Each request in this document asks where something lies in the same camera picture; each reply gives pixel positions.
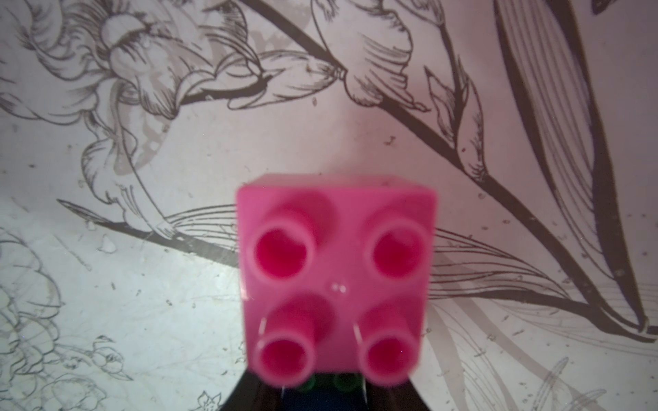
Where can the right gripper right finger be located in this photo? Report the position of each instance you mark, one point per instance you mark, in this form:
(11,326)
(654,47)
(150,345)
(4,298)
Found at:
(402,397)

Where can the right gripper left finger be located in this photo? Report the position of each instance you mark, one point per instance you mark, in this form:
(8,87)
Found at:
(252,394)

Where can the green lego brick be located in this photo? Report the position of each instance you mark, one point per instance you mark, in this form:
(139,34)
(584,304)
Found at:
(341,382)

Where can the pink lego brick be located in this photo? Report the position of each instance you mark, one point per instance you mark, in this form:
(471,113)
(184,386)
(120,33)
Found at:
(334,275)

